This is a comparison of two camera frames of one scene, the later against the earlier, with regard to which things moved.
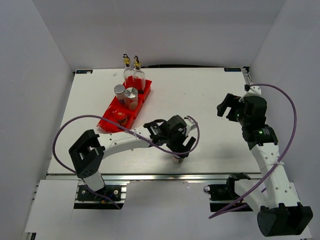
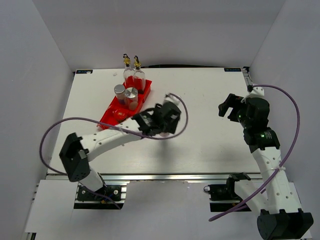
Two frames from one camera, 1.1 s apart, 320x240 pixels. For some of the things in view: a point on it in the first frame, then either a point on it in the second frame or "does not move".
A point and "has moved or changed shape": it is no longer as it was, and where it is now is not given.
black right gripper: x=230 y=101 does not move
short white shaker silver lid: x=119 y=90 does not move
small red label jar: x=177 y=160 has moved or changed shape
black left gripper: x=180 y=148 to x=171 y=126
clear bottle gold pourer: x=128 y=75 does not move
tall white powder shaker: x=131 y=95 does not move
